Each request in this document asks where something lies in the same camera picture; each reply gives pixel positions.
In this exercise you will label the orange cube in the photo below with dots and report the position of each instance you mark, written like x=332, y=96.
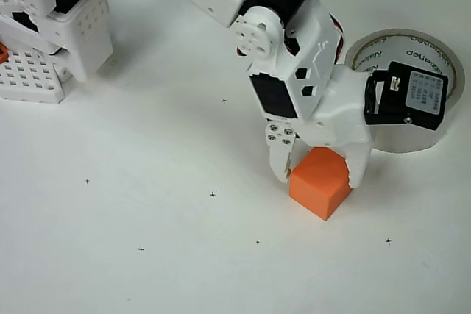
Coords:
x=316, y=196

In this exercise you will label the clear packing tape roll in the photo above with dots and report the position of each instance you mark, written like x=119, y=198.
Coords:
x=423, y=53

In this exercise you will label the orange clamp piece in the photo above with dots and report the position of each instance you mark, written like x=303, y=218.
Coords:
x=3, y=53

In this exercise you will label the white perforated base plate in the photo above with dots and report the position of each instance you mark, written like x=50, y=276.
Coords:
x=29, y=82

